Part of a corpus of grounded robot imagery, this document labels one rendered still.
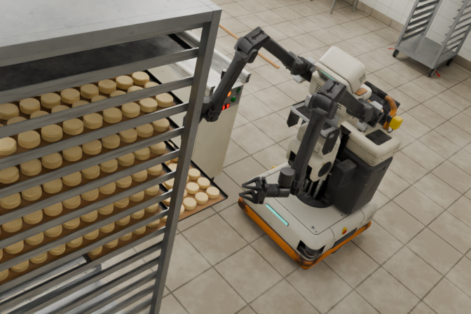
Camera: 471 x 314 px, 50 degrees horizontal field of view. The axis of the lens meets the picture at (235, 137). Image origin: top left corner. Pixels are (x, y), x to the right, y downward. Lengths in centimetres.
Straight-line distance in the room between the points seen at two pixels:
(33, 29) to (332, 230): 229
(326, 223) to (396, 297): 61
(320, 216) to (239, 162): 88
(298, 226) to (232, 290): 52
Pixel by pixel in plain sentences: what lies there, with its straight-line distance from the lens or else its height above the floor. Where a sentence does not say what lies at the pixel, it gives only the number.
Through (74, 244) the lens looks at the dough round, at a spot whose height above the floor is 106.
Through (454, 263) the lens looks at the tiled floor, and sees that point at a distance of 373.
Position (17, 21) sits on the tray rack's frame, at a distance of 114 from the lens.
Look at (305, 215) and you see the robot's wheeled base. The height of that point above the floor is 28.
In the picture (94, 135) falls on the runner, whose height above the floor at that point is 150.
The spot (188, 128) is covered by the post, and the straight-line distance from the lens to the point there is 150.
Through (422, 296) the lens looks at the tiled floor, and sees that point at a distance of 340.
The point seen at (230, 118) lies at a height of 57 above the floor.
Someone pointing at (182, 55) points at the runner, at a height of 168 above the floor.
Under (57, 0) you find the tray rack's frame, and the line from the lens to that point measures 124.
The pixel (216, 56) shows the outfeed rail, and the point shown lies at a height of 88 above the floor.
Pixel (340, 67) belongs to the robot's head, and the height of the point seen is 127.
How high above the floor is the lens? 235
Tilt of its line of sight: 37 degrees down
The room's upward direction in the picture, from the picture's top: 15 degrees clockwise
